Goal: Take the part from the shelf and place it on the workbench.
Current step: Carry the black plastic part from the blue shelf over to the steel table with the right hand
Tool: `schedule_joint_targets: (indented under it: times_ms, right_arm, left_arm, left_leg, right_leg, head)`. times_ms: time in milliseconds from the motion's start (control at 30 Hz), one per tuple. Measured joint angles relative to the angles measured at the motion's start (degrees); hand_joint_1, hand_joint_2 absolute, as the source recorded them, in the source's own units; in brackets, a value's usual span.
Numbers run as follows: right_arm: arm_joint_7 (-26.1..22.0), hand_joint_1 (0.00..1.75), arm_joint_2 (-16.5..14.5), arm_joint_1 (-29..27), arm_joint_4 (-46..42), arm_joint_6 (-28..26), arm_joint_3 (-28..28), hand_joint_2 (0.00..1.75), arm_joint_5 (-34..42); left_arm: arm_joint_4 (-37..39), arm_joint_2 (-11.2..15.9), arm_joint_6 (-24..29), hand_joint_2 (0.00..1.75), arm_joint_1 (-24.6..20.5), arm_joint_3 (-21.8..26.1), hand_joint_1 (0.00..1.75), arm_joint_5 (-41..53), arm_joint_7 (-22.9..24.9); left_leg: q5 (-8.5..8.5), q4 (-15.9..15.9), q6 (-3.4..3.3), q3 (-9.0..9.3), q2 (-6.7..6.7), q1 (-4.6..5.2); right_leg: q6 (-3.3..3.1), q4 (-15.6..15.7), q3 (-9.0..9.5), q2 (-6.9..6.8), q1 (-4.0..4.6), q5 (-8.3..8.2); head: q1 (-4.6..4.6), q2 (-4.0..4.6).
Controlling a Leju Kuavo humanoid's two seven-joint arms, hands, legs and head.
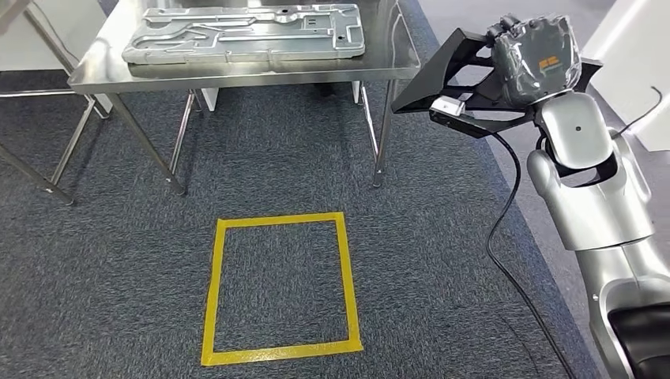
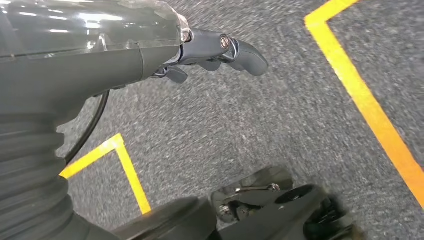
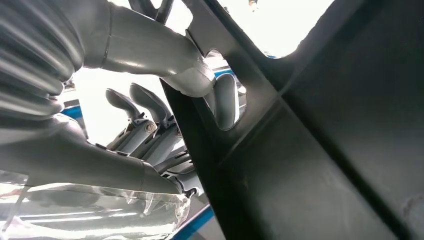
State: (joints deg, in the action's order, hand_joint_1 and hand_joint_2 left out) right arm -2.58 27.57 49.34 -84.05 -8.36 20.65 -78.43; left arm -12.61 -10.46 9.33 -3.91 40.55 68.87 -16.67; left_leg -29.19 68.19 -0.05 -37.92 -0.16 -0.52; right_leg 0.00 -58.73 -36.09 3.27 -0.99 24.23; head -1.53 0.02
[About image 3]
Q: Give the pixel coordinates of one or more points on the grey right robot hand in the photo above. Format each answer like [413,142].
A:
[149,46]

